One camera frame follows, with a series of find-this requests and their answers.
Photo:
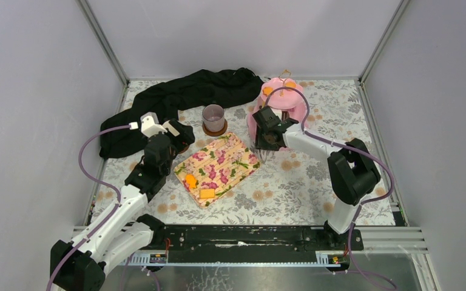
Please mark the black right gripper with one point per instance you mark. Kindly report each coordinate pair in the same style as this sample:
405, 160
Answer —
260, 144

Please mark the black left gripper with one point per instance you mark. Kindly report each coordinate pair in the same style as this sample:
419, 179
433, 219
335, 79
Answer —
183, 133

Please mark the pink three-tier cake stand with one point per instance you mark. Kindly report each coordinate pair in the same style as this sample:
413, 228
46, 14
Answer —
283, 99

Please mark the orange fish-shaped cookie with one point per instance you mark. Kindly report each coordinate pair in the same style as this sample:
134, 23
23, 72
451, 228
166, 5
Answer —
191, 181

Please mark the white paper cup black base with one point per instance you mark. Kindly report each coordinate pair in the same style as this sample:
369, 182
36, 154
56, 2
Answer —
168, 125

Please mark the purple mug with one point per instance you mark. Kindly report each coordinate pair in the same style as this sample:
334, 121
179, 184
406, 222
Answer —
213, 118

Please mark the orange square cracker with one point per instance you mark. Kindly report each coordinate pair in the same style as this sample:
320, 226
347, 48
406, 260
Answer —
207, 194

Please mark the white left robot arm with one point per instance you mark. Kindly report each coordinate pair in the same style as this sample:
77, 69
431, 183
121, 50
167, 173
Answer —
84, 262

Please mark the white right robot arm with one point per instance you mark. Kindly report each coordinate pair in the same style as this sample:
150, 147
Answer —
352, 170

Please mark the brown round coaster left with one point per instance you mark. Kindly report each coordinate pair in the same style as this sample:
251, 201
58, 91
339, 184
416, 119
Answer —
184, 149

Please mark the floral serving tray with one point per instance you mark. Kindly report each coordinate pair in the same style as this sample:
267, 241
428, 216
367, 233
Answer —
220, 165

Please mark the floral tablecloth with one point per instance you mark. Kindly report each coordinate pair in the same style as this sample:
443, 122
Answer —
291, 188

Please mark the black cloth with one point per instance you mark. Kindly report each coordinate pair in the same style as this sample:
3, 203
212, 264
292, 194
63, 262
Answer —
226, 88

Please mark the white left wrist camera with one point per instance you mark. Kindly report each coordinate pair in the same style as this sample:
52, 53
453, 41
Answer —
148, 125

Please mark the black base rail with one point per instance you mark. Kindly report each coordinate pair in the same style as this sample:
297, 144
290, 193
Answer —
235, 244

